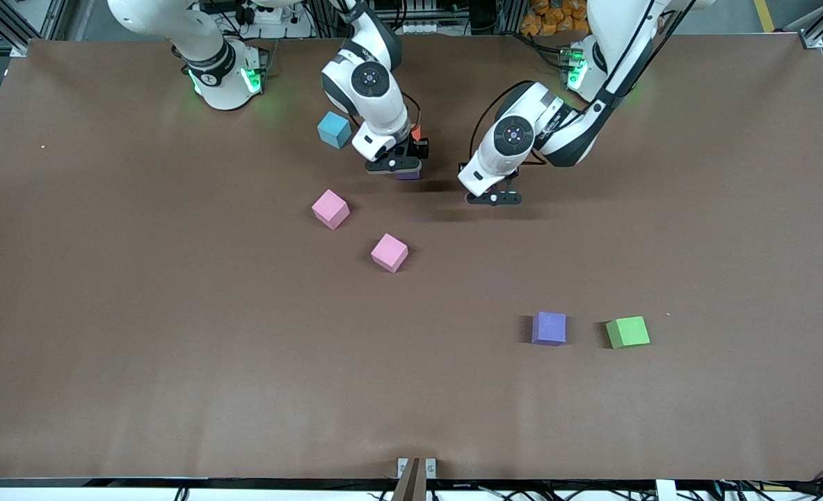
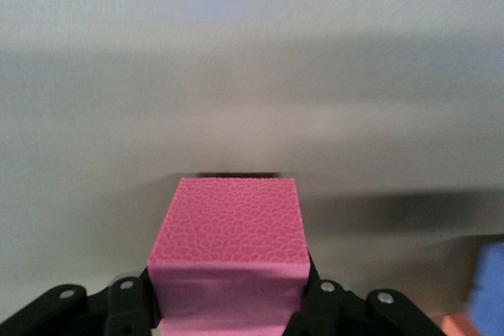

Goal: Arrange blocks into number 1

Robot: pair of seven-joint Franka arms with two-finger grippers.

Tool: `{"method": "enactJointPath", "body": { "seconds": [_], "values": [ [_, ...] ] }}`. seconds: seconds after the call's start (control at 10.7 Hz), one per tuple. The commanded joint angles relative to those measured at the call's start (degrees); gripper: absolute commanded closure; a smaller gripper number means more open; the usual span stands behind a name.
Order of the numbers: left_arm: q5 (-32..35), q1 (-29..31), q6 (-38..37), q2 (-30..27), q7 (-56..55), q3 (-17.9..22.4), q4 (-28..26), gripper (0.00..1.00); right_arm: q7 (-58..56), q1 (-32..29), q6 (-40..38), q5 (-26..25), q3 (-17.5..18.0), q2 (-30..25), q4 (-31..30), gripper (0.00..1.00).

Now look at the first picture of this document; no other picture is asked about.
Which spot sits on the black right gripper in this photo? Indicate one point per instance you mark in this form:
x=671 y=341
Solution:
x=417 y=148

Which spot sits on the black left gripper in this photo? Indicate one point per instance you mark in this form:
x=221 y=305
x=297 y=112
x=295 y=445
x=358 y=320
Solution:
x=513 y=174

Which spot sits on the purple foam cube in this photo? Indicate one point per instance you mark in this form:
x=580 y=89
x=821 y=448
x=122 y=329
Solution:
x=408 y=175
x=549 y=328

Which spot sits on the orange foam cube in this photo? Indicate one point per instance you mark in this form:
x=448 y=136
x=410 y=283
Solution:
x=416 y=133

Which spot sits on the pink foam cube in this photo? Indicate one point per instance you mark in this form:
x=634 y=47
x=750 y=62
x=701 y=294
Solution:
x=389 y=252
x=330 y=209

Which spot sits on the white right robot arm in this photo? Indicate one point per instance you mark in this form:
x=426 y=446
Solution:
x=383 y=111

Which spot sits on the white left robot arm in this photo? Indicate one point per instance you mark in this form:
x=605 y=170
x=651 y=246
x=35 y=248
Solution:
x=522 y=115

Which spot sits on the teal foam cube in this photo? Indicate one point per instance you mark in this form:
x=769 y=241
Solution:
x=334 y=129

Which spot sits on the metal equipment rack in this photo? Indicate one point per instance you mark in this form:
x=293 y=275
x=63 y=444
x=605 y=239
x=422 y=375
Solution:
x=432 y=14

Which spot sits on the orange bagged items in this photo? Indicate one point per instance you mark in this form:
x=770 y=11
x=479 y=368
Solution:
x=557 y=14

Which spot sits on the green foam cube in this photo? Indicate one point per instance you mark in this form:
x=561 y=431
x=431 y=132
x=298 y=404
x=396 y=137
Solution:
x=627 y=332

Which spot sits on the white power strip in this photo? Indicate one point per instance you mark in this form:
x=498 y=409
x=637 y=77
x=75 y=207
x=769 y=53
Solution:
x=268 y=12

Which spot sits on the yellow floor tape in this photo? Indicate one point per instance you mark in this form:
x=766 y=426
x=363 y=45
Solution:
x=766 y=17

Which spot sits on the black table edge trim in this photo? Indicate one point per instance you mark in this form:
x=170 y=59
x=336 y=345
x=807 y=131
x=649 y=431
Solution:
x=244 y=481

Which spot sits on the small metal bracket plate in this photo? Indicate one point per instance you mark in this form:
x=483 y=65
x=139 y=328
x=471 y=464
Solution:
x=430 y=467

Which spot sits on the brown support post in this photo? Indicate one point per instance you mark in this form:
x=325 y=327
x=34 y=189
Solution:
x=411 y=483

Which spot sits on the white table leg bracket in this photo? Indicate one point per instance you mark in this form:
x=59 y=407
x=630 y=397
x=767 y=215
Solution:
x=666 y=490

